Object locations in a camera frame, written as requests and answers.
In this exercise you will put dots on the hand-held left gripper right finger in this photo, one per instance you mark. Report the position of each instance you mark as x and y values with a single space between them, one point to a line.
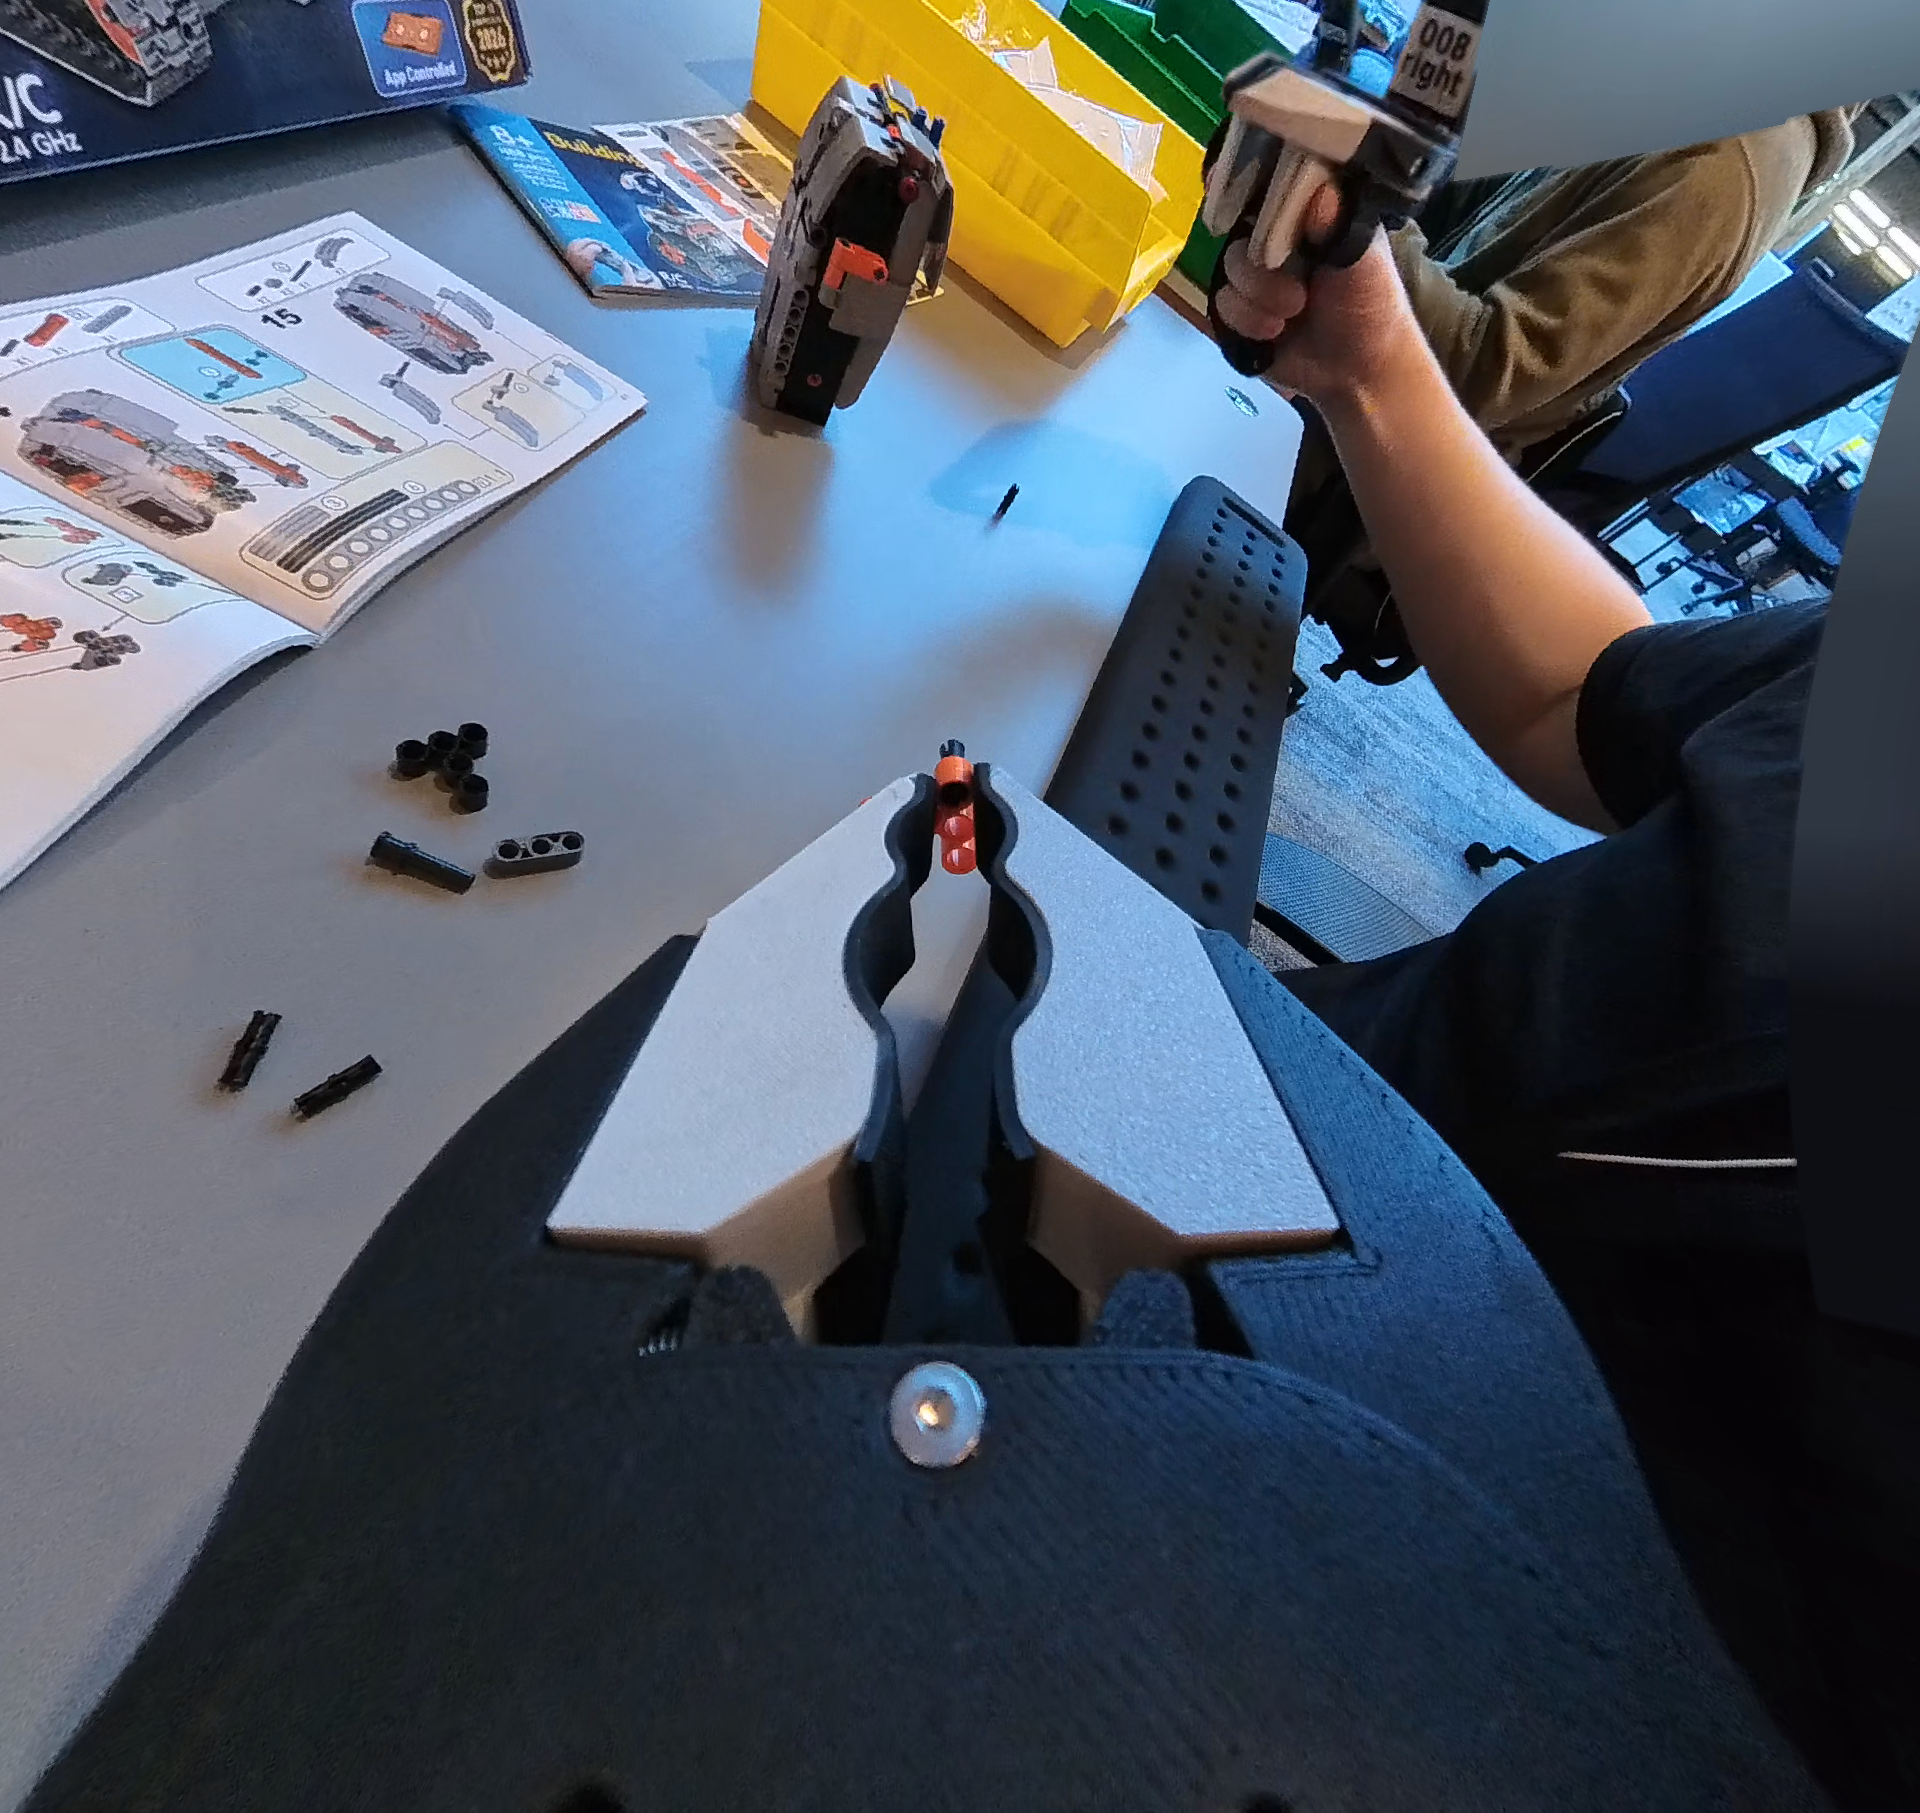
1156 1094

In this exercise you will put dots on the person's right hand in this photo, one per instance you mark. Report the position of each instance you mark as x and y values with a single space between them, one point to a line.
1322 328

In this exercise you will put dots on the black long axle pin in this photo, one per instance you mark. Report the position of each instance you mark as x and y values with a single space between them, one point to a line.
423 864

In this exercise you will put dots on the black five-hole connector brick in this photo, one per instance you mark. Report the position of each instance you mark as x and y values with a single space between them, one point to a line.
447 767

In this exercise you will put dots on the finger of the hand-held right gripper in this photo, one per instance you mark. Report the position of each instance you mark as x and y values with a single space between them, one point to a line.
1322 111

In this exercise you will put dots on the yellow plastic bin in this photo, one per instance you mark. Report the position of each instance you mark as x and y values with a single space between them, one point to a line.
840 14

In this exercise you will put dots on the grey desk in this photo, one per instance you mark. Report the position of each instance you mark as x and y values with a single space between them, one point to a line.
676 613

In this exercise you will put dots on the blue robot kit box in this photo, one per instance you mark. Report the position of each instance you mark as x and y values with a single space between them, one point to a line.
270 14

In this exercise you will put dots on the closed blue building manual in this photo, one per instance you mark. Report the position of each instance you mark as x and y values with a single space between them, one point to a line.
629 207

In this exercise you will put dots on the person's right forearm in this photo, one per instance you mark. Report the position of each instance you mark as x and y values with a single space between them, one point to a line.
1470 583

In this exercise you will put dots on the grey toy brick assembly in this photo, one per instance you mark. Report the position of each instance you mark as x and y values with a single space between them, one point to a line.
840 269

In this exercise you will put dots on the grey three-hole brick beam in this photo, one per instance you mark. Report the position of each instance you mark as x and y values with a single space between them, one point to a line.
537 853

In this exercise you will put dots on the green plastic bin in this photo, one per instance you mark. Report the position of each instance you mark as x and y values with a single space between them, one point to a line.
1185 43

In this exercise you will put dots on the orange toy brick beam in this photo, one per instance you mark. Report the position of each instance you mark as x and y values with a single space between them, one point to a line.
954 823

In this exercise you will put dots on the open instruction booklet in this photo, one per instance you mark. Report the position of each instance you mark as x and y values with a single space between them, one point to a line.
300 493

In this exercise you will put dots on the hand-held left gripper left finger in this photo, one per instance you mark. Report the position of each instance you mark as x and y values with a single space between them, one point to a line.
719 1094

